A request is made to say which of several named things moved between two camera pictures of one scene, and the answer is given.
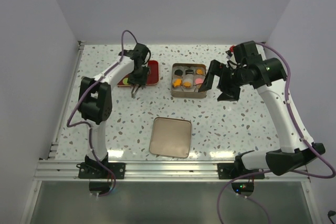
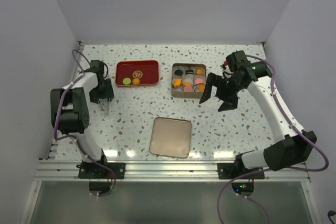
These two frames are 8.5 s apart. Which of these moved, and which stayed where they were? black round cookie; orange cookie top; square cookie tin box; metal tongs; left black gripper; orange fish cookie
Moved: metal tongs; left black gripper
Stayed: black round cookie; orange fish cookie; orange cookie top; square cookie tin box
